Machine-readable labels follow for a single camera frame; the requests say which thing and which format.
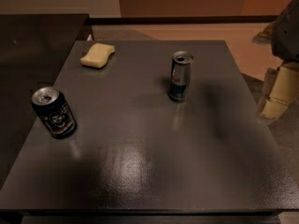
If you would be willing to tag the grey-white gripper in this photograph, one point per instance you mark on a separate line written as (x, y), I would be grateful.
(287, 34)

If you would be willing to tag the slim silver-blue Red Bull can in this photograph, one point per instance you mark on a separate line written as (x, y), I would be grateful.
(180, 75)

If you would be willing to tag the dark blue Pepsi can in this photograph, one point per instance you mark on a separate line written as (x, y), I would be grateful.
(54, 112)

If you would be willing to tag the yellow sponge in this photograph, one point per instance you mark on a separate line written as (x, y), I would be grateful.
(97, 56)

